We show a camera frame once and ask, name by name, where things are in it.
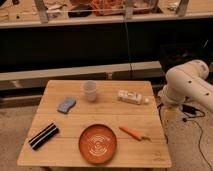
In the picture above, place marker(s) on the long grey shelf rail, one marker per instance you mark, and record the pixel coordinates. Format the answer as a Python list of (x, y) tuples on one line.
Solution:
[(34, 74)]

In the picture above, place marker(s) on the black box on right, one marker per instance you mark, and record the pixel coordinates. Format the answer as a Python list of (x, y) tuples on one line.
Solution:
[(171, 55)]

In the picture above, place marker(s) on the wooden table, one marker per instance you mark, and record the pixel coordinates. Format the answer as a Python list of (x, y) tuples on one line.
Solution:
[(62, 150)]

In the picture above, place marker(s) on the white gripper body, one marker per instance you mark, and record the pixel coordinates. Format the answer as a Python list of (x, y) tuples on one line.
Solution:
[(170, 97)]

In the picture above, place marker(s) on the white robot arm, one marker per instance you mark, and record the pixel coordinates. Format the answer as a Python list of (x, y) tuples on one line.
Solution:
[(187, 80)]

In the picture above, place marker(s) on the blue sponge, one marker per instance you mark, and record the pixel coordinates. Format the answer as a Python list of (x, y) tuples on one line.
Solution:
[(66, 105)]

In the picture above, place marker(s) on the orange object on shelf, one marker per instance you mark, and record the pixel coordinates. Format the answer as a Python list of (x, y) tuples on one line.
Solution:
[(107, 7)]

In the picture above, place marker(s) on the orange ceramic plate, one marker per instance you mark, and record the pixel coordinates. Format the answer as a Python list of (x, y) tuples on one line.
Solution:
[(97, 144)]

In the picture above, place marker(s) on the orange toy carrot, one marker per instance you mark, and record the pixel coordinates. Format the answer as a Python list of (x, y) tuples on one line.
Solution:
[(133, 133)]

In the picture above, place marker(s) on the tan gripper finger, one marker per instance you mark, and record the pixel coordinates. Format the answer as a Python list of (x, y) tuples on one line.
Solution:
[(169, 113)]

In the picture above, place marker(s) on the black white striped block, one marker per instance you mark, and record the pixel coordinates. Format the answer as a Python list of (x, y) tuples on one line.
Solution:
[(42, 137)]

